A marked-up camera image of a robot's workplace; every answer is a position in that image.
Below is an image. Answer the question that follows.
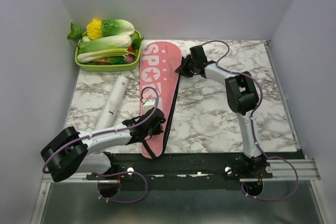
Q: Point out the toy bok choy front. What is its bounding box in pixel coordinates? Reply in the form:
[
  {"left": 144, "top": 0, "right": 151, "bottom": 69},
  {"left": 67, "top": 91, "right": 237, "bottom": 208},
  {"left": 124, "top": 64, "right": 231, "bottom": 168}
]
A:
[{"left": 77, "top": 48, "right": 134, "bottom": 63}]

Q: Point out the white shuttlecock tube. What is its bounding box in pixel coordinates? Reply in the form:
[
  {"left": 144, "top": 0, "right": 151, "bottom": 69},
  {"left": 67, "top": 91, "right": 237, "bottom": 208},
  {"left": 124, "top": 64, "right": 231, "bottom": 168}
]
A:
[{"left": 94, "top": 76, "right": 129, "bottom": 131}]

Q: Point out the aluminium frame rail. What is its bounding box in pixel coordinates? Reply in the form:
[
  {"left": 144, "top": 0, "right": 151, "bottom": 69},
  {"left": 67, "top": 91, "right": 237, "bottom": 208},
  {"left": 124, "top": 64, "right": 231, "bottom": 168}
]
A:
[{"left": 235, "top": 159, "right": 321, "bottom": 182}]

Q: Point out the pink racket bag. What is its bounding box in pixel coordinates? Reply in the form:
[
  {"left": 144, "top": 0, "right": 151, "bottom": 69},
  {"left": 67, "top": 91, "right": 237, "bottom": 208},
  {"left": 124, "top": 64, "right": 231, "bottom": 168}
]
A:
[{"left": 140, "top": 41, "right": 182, "bottom": 159}]

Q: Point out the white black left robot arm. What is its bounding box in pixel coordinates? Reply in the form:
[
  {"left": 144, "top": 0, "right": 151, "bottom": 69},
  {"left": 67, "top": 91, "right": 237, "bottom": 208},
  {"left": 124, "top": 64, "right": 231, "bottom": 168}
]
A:
[{"left": 40, "top": 108, "right": 165, "bottom": 182}]

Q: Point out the toy napa cabbage top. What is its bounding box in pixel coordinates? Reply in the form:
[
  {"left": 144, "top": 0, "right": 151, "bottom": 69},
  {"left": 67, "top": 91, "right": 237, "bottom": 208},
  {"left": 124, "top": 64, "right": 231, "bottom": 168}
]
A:
[{"left": 101, "top": 19, "right": 135, "bottom": 37}]

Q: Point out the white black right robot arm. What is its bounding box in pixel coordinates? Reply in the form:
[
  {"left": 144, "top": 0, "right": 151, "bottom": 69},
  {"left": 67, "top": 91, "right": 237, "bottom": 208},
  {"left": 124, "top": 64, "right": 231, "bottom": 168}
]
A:
[{"left": 175, "top": 45, "right": 265, "bottom": 178}]

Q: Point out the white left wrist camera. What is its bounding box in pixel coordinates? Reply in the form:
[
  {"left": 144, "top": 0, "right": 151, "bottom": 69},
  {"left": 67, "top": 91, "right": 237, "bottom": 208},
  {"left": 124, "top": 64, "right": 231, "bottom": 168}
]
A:
[{"left": 142, "top": 98, "right": 156, "bottom": 113}]

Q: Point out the green toy leaf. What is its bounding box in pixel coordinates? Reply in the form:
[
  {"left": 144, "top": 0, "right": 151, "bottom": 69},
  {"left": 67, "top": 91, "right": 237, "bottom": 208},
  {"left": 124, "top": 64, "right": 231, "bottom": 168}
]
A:
[{"left": 67, "top": 23, "right": 83, "bottom": 46}]

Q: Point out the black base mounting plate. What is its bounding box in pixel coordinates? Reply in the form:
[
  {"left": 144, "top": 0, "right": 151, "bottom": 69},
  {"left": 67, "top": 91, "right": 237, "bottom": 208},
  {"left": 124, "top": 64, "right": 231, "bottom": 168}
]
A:
[{"left": 72, "top": 153, "right": 272, "bottom": 190}]

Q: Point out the toy napa cabbage middle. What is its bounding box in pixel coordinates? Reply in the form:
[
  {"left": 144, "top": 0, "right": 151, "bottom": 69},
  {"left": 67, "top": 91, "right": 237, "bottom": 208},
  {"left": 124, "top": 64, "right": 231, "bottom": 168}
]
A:
[{"left": 78, "top": 35, "right": 132, "bottom": 54}]

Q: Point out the toy napa cabbage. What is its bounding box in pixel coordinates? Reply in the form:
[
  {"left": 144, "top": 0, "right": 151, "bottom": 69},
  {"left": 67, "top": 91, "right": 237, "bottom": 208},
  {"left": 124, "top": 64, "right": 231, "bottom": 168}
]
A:
[
  {"left": 78, "top": 35, "right": 132, "bottom": 54},
  {"left": 101, "top": 19, "right": 135, "bottom": 37}
]

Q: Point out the green plastic basket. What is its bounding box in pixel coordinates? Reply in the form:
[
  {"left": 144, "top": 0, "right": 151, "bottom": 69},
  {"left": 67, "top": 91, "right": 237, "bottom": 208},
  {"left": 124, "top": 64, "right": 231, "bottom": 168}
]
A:
[{"left": 75, "top": 30, "right": 143, "bottom": 72}]

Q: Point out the yellow toy flower vegetable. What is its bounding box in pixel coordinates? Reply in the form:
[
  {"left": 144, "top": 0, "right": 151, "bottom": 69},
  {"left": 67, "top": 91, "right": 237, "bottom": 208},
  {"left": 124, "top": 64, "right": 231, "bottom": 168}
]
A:
[{"left": 86, "top": 18, "right": 103, "bottom": 40}]

